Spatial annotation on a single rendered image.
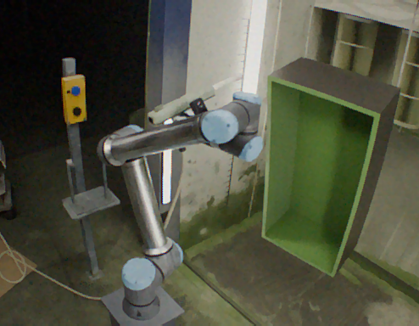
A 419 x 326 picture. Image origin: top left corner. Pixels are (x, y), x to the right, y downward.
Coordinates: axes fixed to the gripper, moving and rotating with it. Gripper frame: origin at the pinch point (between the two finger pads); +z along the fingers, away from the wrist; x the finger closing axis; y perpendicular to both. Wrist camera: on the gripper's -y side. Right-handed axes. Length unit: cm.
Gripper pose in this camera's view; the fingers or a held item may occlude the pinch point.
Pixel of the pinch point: (175, 113)
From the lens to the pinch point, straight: 134.6
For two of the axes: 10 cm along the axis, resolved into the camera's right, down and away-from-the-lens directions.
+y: 0.9, 7.9, 6.0
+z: -7.4, -3.5, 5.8
